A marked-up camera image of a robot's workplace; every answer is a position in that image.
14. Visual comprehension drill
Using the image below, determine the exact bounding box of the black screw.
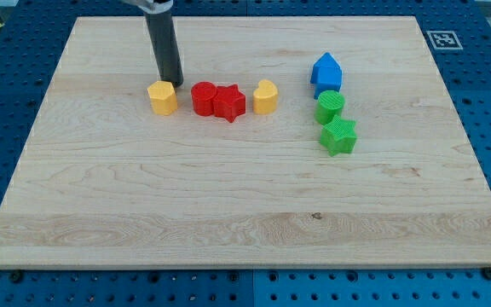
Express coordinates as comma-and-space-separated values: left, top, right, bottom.
481, 267, 491, 281
9, 269, 24, 284

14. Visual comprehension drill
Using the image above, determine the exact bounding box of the red cylinder block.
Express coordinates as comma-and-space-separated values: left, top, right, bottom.
191, 81, 217, 116

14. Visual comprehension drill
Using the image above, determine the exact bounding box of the red star block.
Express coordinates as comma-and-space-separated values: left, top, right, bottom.
213, 84, 246, 123

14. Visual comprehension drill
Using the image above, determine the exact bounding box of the black screw front right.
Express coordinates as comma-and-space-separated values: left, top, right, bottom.
481, 267, 491, 281

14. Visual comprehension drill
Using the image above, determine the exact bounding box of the blue cube block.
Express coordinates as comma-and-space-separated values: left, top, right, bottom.
310, 67, 343, 99

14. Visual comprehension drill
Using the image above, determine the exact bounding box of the yellow heart block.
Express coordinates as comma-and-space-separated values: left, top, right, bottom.
253, 79, 279, 115

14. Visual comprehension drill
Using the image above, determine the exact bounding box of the white fiducial marker tag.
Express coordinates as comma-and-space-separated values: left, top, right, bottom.
426, 30, 463, 50

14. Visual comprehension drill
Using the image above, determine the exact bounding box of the yellow hexagon block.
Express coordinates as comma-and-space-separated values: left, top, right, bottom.
147, 81, 178, 116

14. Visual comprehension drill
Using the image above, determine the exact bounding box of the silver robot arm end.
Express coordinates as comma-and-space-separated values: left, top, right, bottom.
120, 0, 174, 14

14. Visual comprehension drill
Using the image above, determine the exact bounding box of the black screw front left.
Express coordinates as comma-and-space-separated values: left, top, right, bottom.
9, 269, 24, 284

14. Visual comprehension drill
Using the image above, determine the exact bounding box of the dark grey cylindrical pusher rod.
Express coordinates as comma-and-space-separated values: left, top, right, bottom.
144, 10, 183, 87

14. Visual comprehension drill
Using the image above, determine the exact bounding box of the green star block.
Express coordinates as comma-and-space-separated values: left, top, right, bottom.
320, 115, 357, 156

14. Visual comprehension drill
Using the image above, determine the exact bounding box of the light wooden board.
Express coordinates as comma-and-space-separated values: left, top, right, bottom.
0, 16, 491, 270

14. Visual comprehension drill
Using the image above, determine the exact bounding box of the green cylinder block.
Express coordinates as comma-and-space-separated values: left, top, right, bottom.
315, 90, 345, 125

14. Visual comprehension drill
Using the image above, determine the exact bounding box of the blue triangle block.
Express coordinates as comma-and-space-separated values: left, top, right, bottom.
310, 52, 341, 84

